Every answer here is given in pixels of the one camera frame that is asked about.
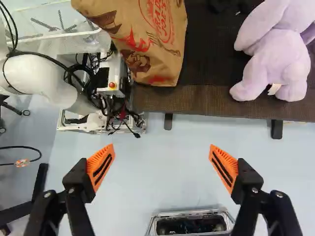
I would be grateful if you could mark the purple plush toy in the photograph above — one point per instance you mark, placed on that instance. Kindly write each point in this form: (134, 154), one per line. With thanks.
(278, 54)

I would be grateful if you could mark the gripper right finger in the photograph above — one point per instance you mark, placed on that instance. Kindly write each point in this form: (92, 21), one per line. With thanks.
(247, 182)

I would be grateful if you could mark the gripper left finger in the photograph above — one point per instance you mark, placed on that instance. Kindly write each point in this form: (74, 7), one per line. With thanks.
(76, 179)

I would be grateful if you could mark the brown paper bag red print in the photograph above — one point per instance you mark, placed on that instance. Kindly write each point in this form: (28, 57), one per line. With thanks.
(147, 29)

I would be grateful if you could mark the dark mesh cot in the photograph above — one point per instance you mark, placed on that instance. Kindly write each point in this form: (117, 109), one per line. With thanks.
(209, 61)

